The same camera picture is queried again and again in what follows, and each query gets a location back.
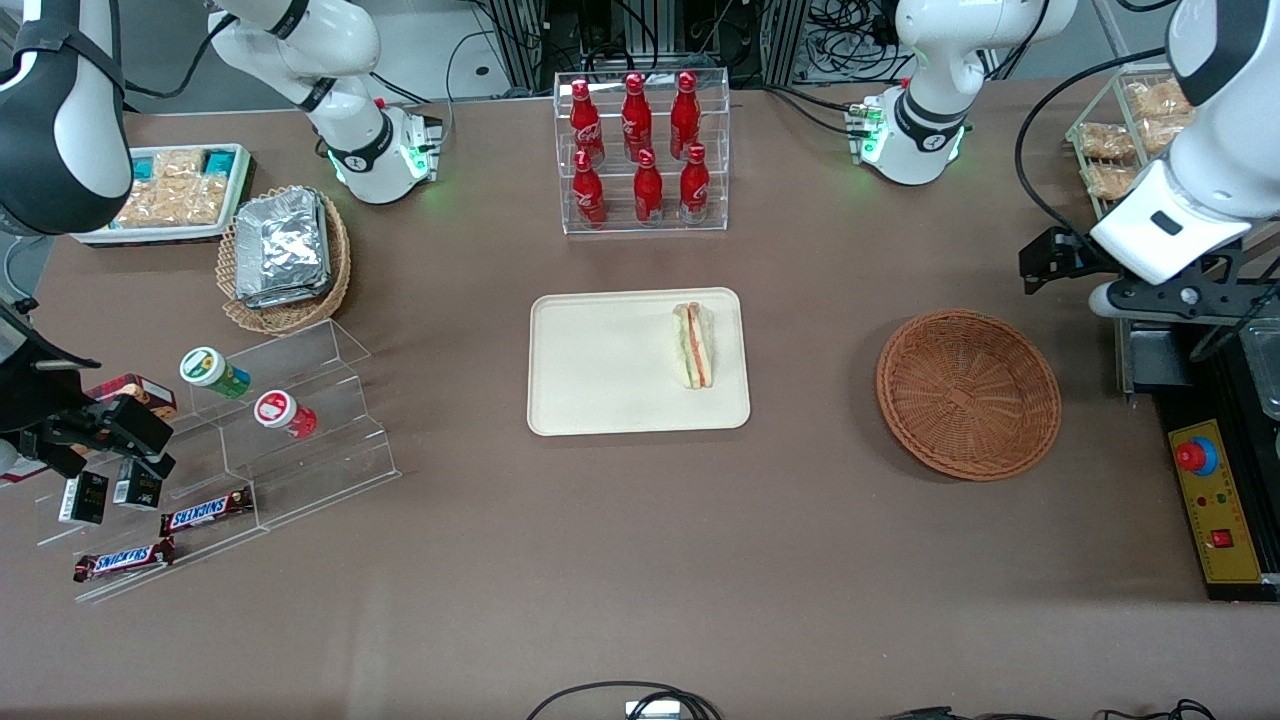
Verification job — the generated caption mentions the triangle sandwich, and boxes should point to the triangle sandwich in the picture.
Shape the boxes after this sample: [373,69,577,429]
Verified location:
[671,302,717,391]

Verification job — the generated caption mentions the white rectangular snack tray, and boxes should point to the white rectangular snack tray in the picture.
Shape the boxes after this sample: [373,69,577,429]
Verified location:
[72,143,256,247]

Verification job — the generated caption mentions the light woven wicker basket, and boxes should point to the light woven wicker basket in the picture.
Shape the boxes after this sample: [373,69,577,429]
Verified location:
[216,185,352,336]

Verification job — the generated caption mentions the round brown wicker basket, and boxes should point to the round brown wicker basket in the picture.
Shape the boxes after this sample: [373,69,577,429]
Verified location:
[876,309,1063,483]

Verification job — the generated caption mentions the beige plastic tray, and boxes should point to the beige plastic tray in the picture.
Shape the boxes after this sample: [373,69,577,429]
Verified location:
[527,287,752,438]

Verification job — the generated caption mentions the small black box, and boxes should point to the small black box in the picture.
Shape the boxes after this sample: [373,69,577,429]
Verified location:
[58,470,109,526]
[112,458,164,511]

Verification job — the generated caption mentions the grey metal block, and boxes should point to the grey metal block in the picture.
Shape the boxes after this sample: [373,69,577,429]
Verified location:
[1116,318,1196,396]

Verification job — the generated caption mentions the dark red chocolate box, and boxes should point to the dark red chocolate box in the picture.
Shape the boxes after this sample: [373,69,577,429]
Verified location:
[85,373,179,421]

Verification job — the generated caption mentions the Snickers chocolate bar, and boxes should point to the Snickers chocolate bar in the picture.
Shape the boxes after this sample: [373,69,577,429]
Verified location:
[160,487,254,538]
[73,538,177,584]

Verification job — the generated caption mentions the metal container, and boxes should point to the metal container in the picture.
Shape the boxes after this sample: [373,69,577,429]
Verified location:
[1238,320,1280,421]

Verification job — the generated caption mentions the black machine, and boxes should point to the black machine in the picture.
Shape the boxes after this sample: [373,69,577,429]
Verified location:
[1115,290,1280,603]

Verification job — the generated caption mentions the green can white lid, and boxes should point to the green can white lid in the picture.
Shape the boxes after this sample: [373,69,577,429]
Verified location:
[180,346,252,400]

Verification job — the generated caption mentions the red can white lid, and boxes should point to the red can white lid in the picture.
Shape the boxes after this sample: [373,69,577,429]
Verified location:
[253,390,318,440]

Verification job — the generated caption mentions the clear acrylic stepped stand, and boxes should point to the clear acrylic stepped stand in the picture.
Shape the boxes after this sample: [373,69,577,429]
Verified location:
[35,318,403,604]

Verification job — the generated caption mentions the yellow control panel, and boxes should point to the yellow control panel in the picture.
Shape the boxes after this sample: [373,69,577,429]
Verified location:
[1167,418,1264,586]

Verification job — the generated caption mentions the silver foil packet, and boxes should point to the silver foil packet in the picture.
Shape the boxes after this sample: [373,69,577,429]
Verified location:
[233,188,332,296]
[240,268,334,310]

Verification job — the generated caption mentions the red cola bottle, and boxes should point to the red cola bottle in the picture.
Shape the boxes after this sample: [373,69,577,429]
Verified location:
[669,71,702,161]
[569,80,607,167]
[571,150,609,230]
[633,148,665,227]
[679,143,712,224]
[621,72,654,163]

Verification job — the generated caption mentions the brown tablecloth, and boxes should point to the brown tablecloth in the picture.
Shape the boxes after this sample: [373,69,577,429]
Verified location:
[0,80,1280,720]

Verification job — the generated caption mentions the clear acrylic bottle rack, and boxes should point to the clear acrylic bottle rack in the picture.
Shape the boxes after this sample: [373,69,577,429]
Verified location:
[553,68,731,236]

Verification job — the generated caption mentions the white wire rack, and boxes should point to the white wire rack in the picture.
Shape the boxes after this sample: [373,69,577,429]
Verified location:
[1065,62,1201,226]

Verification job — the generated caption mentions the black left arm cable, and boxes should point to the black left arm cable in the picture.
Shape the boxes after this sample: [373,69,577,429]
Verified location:
[1014,45,1176,263]

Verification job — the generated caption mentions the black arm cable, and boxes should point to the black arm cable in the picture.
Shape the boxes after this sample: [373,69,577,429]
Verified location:
[1014,45,1176,263]
[120,12,239,101]

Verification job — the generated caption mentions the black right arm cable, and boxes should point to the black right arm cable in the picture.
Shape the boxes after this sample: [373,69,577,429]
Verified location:
[120,12,239,101]

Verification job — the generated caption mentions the tangled black cable bundle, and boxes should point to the tangled black cable bundle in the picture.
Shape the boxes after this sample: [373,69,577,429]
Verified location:
[805,0,916,83]

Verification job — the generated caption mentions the aluminium frame post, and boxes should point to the aluminium frame post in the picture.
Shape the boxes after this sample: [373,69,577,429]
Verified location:
[488,0,548,93]
[760,0,807,87]

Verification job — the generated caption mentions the black cable at edge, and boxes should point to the black cable at edge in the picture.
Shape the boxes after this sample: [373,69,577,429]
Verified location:
[880,698,1216,720]

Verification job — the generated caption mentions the black looped cable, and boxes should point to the black looped cable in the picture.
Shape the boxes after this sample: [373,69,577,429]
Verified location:
[527,682,723,720]

